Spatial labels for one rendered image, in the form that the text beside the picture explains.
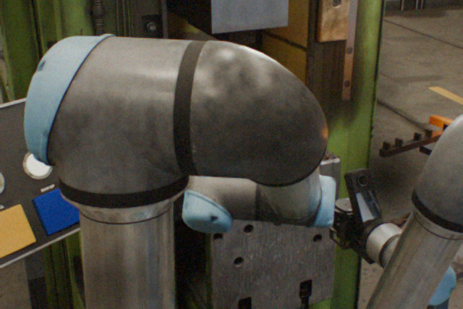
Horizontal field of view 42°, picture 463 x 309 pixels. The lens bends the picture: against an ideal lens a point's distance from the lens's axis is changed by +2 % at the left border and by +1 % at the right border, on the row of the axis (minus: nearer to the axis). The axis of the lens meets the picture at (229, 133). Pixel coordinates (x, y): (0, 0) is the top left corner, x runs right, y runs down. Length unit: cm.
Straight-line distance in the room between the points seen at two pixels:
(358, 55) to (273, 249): 62
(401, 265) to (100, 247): 48
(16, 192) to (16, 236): 8
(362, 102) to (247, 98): 142
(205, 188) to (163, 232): 32
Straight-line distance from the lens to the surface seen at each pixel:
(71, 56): 51
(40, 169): 121
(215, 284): 161
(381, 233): 112
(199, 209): 86
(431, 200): 81
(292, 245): 167
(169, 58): 48
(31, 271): 139
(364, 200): 115
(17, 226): 117
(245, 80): 46
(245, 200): 86
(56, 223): 120
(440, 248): 86
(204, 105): 46
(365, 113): 189
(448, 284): 107
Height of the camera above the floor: 158
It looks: 22 degrees down
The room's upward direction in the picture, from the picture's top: straight up
